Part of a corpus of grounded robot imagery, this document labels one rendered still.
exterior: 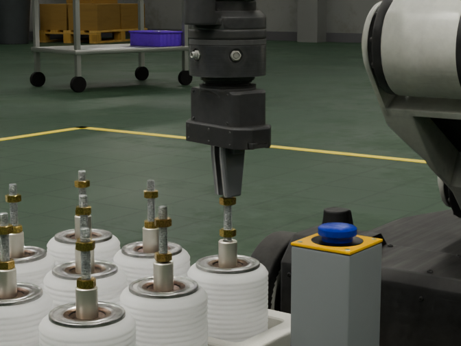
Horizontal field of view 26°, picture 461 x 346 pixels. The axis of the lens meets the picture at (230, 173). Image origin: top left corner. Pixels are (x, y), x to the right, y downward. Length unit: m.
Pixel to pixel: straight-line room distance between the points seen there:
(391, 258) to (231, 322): 0.38
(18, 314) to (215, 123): 0.30
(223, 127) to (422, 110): 0.37
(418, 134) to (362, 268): 0.44
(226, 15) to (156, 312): 0.33
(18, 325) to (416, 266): 0.61
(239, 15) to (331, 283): 0.31
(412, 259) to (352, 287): 0.46
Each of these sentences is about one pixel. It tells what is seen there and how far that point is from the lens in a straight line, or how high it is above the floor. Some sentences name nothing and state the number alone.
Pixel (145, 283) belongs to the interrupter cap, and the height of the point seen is 0.25.
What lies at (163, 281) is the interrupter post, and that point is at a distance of 1.08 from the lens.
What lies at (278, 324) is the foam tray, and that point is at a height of 0.18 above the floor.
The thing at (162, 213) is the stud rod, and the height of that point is 0.34.
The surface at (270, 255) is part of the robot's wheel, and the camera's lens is 1.52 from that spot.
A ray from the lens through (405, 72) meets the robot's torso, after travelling 1.32.
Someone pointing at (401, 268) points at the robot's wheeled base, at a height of 0.19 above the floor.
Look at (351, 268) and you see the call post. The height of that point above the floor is 0.30.
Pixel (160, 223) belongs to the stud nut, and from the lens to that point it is 1.07.
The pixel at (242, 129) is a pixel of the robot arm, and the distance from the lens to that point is 1.10.
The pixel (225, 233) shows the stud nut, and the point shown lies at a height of 0.29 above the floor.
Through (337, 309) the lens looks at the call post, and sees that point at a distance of 1.02.
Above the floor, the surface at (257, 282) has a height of 0.24.
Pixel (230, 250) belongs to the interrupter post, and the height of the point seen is 0.27.
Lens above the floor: 0.56
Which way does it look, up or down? 10 degrees down
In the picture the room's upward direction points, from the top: straight up
